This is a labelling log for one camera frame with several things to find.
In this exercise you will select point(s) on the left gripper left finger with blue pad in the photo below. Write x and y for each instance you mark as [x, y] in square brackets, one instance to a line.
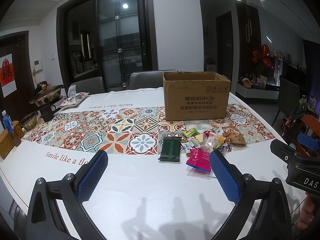
[44, 220]

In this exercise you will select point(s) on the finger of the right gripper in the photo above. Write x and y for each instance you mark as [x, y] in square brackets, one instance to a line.
[306, 140]
[282, 150]

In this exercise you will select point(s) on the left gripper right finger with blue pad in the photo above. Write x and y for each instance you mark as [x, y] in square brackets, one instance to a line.
[272, 220]

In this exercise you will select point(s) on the brown translucent snack bag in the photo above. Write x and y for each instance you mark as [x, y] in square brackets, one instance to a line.
[233, 136]

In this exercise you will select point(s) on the pink snack packet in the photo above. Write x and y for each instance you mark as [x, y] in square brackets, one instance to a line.
[199, 160]

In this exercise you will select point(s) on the light green snack packet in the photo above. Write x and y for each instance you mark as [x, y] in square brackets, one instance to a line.
[190, 133]

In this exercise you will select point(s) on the dark green snack packet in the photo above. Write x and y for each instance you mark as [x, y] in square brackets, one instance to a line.
[171, 149]

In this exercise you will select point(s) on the yellow wedge snack packet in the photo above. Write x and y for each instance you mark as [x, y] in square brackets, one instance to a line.
[198, 140]

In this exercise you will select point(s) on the white labelled snack bar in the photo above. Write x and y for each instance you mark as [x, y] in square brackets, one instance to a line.
[187, 147]

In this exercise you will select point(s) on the person's right hand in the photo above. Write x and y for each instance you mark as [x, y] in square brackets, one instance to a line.
[307, 212]

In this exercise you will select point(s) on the dark chair on right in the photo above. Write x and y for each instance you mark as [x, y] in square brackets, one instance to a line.
[288, 98]

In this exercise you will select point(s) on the white low cabinet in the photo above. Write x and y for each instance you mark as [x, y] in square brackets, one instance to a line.
[253, 93]

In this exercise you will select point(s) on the woven wicker box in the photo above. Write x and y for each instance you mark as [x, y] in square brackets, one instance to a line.
[7, 143]

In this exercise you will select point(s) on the red foil balloons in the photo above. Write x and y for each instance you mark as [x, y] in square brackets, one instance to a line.
[263, 56]

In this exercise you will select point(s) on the glass bowl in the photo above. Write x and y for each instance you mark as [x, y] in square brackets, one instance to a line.
[29, 121]

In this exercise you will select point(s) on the black mug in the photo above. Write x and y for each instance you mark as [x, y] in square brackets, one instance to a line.
[47, 112]

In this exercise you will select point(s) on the blue capped water bottle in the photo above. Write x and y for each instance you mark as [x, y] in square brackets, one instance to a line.
[7, 122]

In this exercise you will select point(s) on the patterned tile tablecloth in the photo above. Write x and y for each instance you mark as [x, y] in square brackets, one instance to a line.
[138, 196]

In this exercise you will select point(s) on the white patterned snack bag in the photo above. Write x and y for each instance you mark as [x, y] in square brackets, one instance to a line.
[74, 100]

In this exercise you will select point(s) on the brown cardboard box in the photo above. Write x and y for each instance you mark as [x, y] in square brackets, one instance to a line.
[195, 95]

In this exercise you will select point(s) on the metal hot pot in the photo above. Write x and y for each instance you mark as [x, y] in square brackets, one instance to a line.
[47, 96]

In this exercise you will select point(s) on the grey chair on left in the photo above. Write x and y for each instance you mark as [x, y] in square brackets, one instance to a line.
[92, 86]

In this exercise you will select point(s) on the grey chair near box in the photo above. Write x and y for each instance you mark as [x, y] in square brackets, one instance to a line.
[147, 79]

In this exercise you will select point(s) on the glass sliding door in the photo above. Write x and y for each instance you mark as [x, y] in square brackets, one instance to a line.
[122, 40]

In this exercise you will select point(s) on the red fu wall calendar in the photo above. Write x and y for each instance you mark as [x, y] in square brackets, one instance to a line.
[8, 84]

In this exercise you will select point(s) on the wall intercom panel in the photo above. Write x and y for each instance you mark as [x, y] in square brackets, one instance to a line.
[38, 66]

